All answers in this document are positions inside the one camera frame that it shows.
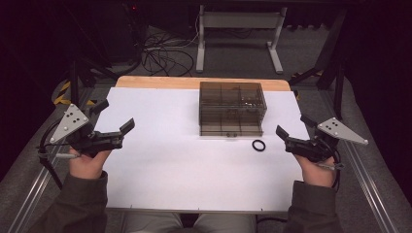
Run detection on person's leg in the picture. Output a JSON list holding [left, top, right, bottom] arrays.
[[193, 213, 258, 233], [120, 212, 185, 233]]

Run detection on white table sheet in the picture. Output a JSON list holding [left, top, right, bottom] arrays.
[[93, 86, 311, 213]]

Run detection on black ring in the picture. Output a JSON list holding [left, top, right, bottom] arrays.
[[251, 139, 266, 152]]

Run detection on hand-held gripper cable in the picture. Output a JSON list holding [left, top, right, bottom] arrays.
[[36, 119, 82, 191], [315, 139, 346, 194]]

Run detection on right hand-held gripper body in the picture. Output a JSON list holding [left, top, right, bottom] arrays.
[[285, 116, 369, 163]]

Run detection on tangle of floor cables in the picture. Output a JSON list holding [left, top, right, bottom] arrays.
[[140, 13, 200, 78]]

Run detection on person's left hand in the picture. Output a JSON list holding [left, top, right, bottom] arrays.
[[68, 147, 113, 180]]

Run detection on person's left leg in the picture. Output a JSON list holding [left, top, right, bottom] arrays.
[[120, 212, 185, 233]]

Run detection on white metal stand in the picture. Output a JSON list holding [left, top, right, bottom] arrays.
[[195, 4, 289, 75]]

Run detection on right hand-held gripper cable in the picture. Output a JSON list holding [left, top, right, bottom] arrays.
[[315, 139, 346, 194]]

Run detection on dark equipment box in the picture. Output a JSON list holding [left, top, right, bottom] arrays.
[[96, 1, 148, 65]]

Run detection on aluminium rail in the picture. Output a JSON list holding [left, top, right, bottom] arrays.
[[319, 89, 401, 233], [6, 93, 98, 233]]

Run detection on smoked transparent drawer box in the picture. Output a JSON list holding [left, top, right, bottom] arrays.
[[198, 81, 268, 137]]

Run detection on black tripod stand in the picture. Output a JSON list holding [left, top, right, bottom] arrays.
[[61, 48, 121, 109]]

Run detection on person's right hand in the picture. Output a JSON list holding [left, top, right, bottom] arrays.
[[292, 153, 338, 188]]

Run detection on person's right leg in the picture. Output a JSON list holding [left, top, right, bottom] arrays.
[[193, 213, 258, 233]]

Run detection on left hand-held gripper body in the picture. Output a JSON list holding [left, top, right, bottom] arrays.
[[49, 104, 125, 159]]

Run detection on left hand-held gripper cable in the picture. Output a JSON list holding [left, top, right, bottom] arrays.
[[36, 119, 82, 191]]

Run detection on black metal frame stand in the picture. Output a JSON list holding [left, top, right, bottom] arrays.
[[288, 9, 348, 121]]

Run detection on yellow black hazard tape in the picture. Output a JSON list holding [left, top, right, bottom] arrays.
[[52, 80, 97, 107]]

